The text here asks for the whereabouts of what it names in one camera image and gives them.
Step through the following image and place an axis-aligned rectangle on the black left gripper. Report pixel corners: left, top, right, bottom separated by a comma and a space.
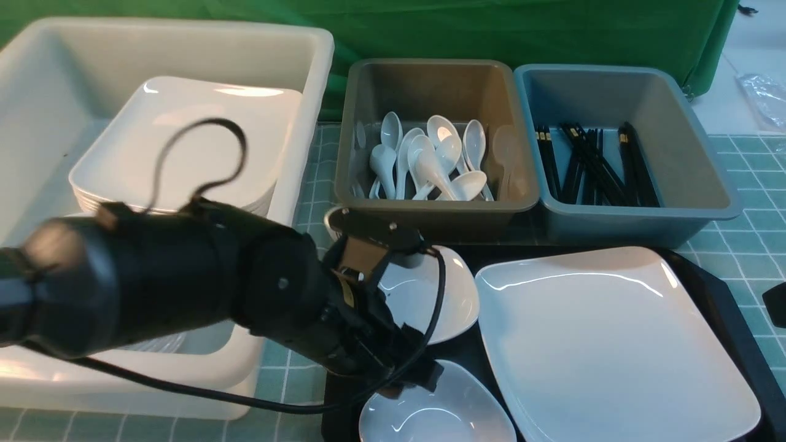
321, 246, 444, 394

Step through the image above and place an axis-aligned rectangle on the green backdrop cloth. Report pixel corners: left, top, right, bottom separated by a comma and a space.
1, 1, 738, 121

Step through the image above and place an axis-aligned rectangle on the pile of white spoons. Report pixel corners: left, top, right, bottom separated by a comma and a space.
350, 112, 495, 201

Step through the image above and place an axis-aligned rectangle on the blue plastic chopstick bin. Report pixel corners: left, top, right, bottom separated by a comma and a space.
513, 64, 743, 248

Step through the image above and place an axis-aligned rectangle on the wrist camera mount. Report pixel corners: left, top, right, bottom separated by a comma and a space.
323, 207, 432, 288

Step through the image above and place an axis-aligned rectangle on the brown plastic spoon bin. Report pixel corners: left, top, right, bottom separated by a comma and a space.
334, 59, 540, 242

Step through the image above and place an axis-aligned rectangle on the white small bowl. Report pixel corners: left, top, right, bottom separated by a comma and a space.
379, 246, 480, 345
357, 359, 517, 441

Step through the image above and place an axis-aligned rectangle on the stack of white small bowls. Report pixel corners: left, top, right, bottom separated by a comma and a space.
121, 321, 234, 355

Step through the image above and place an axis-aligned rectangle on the pile of black chopsticks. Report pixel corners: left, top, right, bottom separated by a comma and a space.
534, 122, 661, 207

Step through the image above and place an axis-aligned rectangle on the clear plastic bag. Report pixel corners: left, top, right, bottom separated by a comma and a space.
736, 74, 785, 133

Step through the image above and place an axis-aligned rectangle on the checkered teal tablecloth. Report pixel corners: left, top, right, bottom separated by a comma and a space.
2, 124, 784, 441

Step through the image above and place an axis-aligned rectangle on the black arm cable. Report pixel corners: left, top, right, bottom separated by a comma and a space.
18, 118, 447, 415

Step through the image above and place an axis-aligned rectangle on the large white square plate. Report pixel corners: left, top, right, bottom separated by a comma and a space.
475, 247, 761, 441

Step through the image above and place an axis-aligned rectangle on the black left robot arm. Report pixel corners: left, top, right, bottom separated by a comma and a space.
2, 200, 443, 390

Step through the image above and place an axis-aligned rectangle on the stack of white square plates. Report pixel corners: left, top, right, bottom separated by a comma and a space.
68, 76, 303, 216

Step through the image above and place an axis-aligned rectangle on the large white plastic bin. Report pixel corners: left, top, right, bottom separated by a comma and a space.
1, 17, 335, 421

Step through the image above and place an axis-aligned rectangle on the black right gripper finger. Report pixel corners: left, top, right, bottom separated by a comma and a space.
763, 282, 786, 329

